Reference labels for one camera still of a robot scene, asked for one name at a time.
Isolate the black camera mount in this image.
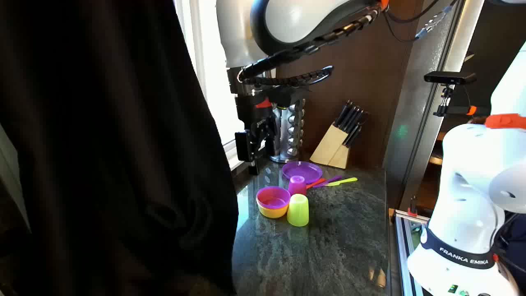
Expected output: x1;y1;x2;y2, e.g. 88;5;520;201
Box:
433;82;479;120

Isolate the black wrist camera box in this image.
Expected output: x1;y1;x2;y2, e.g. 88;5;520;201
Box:
234;94;254;130

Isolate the black stereo camera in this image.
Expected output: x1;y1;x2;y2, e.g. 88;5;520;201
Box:
422;69;476;87

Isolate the orange plastic utensil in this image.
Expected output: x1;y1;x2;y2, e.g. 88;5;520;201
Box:
303;176;328;191

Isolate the black braided cable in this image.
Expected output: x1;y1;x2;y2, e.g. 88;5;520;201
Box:
236;2;390;87

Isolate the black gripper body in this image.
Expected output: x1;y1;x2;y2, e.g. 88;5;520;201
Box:
247;96;279;138

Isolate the aluminium frame rail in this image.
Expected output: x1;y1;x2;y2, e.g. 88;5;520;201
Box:
392;209;430;296

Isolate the yellow-green plastic cup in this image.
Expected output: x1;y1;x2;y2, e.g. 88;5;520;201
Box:
285;193;311;229

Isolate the pink plastic cup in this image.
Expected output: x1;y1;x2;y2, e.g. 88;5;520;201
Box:
287;175;308;198

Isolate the yellow-green plastic utensil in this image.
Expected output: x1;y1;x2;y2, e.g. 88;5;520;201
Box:
325;176;359;189

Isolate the purple plastic plate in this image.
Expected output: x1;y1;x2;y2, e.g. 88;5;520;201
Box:
279;160;325;188

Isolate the black handled knife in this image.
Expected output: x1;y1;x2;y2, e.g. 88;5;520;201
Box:
339;104;359;133
344;109;366;137
341;124;364;150
333;101;353;132

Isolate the silver metal spice rack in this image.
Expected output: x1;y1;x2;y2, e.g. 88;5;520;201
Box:
270;101;307;165

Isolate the dark curtain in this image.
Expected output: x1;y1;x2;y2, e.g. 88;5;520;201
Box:
0;0;239;296

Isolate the magenta plastic bowl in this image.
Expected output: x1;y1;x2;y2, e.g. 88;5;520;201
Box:
254;186;292;212

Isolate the wooden knife block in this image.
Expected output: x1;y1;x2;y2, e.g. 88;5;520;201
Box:
308;124;351;171

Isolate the orange plastic bowl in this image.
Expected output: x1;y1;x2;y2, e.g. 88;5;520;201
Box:
256;202;290;221

